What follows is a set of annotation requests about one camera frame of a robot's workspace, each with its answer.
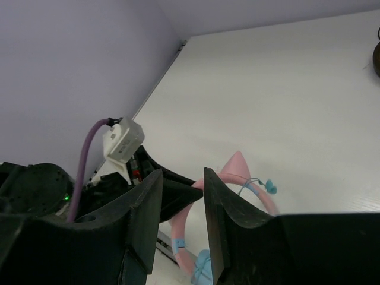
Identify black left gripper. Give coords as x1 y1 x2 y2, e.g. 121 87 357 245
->
80 146 203 223

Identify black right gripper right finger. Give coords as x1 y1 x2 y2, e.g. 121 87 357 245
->
204 168 379 284

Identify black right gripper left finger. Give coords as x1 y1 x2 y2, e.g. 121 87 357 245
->
1 170 163 284

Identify pink and blue cat headphones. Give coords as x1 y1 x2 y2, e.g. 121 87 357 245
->
169 151 279 284

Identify light blue headphone cable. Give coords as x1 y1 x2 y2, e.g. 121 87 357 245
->
237 177 278 195

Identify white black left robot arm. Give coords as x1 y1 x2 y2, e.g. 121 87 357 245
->
1 147 203 223

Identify brown and silver headphones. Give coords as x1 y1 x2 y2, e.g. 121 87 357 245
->
372 42 380 77

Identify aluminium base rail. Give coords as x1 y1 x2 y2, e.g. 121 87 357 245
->
156 230 176 263

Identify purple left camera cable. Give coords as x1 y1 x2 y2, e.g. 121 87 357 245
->
66 118 110 223

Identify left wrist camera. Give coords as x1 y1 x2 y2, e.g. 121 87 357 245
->
103 117 145 178

